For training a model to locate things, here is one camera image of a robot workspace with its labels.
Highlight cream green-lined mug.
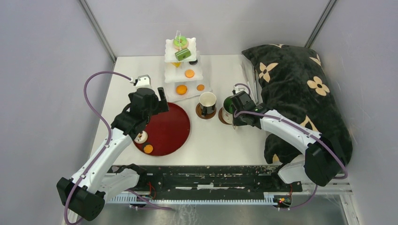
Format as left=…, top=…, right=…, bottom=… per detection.
left=223, top=96, right=235, bottom=118

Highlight dark red round tray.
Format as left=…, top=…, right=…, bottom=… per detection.
left=134, top=103, right=191, bottom=157

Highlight chocolate chip cookie lower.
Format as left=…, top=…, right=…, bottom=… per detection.
left=143, top=144, right=153, bottom=154

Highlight black white-lined mug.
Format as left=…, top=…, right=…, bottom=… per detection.
left=199, top=92, right=217, bottom=115

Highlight white chocolate-drizzled donut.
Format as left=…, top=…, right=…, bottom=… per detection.
left=134, top=131, right=148, bottom=144

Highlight small chip cookie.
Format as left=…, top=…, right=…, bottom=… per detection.
left=196, top=84, right=205, bottom=91

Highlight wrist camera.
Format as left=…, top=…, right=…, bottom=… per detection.
left=130, top=75, right=152, bottom=89
left=232, top=84, right=250, bottom=95

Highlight brown wooden coaster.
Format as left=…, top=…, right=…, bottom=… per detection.
left=195, top=103, right=216, bottom=120
left=218, top=107, right=233, bottom=125

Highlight dark chocolate sandwich cookie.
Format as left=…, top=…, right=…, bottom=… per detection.
left=189, top=60, right=199, bottom=65

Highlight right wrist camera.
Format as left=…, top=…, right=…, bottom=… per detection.
left=232, top=84, right=250, bottom=95

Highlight white three-tier dessert stand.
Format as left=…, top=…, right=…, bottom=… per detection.
left=164, top=30, right=212, bottom=102

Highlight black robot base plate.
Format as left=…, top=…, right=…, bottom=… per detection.
left=132, top=165, right=303, bottom=200

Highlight yellow cake wedge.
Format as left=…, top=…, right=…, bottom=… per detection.
left=171, top=62, right=182, bottom=68

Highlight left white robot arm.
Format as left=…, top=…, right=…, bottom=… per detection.
left=56, top=87, right=169, bottom=221

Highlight black floral pillow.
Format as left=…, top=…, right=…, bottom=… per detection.
left=241, top=44, right=353, bottom=165

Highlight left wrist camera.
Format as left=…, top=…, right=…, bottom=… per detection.
left=130, top=75, right=152, bottom=89

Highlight round beige biscuit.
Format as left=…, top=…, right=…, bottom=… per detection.
left=184, top=69, right=195, bottom=78

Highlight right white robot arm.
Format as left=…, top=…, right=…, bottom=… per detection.
left=230, top=90, right=348, bottom=191

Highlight metal serving tongs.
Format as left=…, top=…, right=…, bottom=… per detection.
left=241, top=58, right=259, bottom=104

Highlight green striped cake slice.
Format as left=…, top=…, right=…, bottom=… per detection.
left=175, top=48, right=191, bottom=61

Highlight large orange egg tart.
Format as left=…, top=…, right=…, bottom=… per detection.
left=176, top=85, right=188, bottom=95

